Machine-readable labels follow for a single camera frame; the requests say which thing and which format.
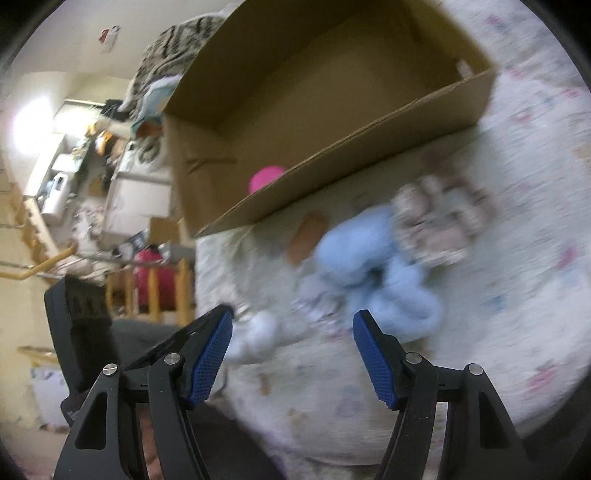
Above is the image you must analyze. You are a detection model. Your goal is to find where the light blue cloth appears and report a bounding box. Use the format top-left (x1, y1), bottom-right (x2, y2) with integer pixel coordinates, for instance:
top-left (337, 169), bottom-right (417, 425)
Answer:
top-left (139, 76), bottom-right (183, 121)

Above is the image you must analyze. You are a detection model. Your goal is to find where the white cabinet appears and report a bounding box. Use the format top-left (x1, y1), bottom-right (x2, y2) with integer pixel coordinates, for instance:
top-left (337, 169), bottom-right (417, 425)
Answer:
top-left (100, 166), bottom-right (172, 238)

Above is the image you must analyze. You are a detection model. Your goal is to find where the large cardboard box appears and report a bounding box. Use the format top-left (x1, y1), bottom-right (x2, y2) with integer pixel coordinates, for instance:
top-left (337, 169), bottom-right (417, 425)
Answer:
top-left (161, 0), bottom-right (497, 238)

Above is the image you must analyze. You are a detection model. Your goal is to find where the small brown soft item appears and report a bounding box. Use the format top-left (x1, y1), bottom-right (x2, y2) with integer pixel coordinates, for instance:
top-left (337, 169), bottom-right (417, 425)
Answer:
top-left (287, 211), bottom-right (329, 265)

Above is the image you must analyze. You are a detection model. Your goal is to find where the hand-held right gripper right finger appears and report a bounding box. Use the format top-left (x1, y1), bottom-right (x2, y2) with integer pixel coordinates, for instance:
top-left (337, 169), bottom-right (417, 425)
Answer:
top-left (352, 309), bottom-right (532, 480)

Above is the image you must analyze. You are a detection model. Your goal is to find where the floral patterned soft toy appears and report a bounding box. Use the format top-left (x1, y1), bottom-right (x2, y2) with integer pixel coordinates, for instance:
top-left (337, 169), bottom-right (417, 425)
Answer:
top-left (392, 173), bottom-right (492, 268)

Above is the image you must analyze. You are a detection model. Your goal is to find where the pink ball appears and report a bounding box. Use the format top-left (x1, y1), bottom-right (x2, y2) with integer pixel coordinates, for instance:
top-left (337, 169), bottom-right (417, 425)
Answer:
top-left (248, 166), bottom-right (286, 195)

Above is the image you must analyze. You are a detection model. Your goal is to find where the pink bag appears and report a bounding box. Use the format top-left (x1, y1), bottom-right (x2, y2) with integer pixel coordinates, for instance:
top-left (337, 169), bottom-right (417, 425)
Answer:
top-left (133, 249), bottom-right (180, 311)

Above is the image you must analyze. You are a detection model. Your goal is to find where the small white plush toy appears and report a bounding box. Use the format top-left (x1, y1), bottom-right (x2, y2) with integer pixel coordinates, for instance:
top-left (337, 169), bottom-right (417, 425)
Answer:
top-left (228, 310), bottom-right (282, 365)

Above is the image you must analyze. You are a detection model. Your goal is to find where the wooden railing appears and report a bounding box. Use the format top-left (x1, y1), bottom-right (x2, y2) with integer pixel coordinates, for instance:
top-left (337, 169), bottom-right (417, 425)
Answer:
top-left (0, 185), bottom-right (195, 326)

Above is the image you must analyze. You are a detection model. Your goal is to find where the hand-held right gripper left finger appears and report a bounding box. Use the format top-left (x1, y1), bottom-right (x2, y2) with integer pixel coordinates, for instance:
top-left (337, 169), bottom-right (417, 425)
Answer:
top-left (53, 305), bottom-right (233, 480)

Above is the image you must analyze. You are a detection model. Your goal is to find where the printed white bed sheet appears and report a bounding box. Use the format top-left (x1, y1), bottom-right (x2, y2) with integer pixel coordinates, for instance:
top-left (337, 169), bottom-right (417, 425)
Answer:
top-left (194, 0), bottom-right (589, 468)

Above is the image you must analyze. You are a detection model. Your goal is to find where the tiger striped blanket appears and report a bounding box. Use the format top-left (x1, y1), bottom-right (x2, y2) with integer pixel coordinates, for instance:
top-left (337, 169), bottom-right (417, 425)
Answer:
top-left (124, 14), bottom-right (229, 164)

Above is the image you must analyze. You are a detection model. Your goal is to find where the red and white wall tag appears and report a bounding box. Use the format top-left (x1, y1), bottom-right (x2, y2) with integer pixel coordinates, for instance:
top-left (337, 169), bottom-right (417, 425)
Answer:
top-left (99, 25), bottom-right (122, 54)

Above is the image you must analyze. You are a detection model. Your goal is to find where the light blue plush toy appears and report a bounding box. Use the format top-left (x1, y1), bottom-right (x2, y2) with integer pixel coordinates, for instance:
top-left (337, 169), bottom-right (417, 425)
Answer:
top-left (300, 205), bottom-right (445, 343)

